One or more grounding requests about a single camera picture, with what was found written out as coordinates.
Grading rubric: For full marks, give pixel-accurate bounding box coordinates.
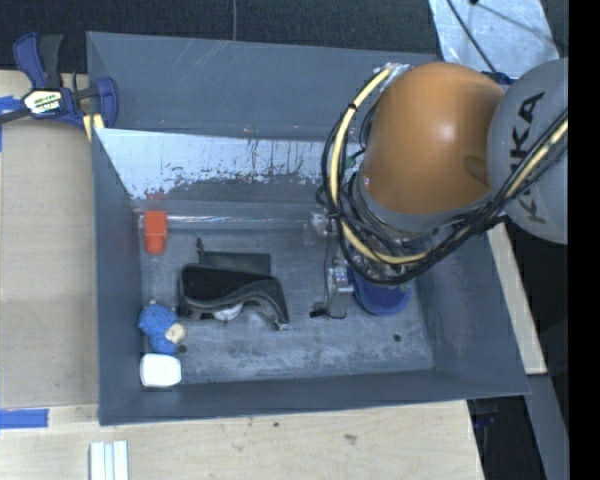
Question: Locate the pale brown flat board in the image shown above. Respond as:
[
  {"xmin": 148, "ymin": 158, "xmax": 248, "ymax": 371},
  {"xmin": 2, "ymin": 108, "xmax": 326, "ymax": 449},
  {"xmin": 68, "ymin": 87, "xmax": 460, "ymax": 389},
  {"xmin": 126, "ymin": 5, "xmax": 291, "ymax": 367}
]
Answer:
[{"xmin": 0, "ymin": 117, "xmax": 102, "ymax": 411}]

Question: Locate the white plastic container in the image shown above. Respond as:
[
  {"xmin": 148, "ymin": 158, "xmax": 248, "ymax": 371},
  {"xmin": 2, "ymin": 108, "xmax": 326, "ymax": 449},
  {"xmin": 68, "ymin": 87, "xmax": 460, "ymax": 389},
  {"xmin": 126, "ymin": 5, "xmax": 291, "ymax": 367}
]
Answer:
[{"xmin": 139, "ymin": 352, "xmax": 183, "ymax": 389}]

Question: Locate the clear tube with orange cap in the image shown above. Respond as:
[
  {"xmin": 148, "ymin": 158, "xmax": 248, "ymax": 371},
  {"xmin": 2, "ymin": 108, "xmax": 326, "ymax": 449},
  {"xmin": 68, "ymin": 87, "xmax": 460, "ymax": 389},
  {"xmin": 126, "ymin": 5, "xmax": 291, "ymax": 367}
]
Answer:
[{"xmin": 133, "ymin": 207, "xmax": 311, "ymax": 257}]

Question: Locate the black curved plastic object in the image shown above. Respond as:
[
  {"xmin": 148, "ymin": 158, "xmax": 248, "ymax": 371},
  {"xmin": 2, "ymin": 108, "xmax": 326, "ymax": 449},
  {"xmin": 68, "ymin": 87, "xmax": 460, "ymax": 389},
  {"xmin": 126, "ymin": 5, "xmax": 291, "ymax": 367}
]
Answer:
[{"xmin": 177, "ymin": 237, "xmax": 291, "ymax": 332}]

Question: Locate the blue toy figure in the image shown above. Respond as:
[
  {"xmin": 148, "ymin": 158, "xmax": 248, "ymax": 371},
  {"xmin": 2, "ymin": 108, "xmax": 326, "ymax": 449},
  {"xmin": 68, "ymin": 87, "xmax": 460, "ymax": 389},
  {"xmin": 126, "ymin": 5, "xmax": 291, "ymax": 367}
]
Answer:
[{"xmin": 137, "ymin": 301, "xmax": 188, "ymax": 357}]

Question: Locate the grey metal bin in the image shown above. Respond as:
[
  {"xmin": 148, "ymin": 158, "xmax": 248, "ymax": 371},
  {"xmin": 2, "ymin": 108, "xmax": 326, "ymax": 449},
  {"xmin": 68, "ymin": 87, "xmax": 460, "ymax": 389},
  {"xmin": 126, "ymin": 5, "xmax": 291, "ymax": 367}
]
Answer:
[{"xmin": 84, "ymin": 30, "xmax": 532, "ymax": 427}]

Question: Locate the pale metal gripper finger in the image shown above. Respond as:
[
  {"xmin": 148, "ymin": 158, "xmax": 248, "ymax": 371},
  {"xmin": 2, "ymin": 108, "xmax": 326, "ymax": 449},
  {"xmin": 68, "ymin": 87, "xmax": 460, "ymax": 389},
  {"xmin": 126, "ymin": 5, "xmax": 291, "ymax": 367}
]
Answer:
[
  {"xmin": 326, "ymin": 265, "xmax": 355, "ymax": 320},
  {"xmin": 305, "ymin": 208, "xmax": 340, "ymax": 246}
]

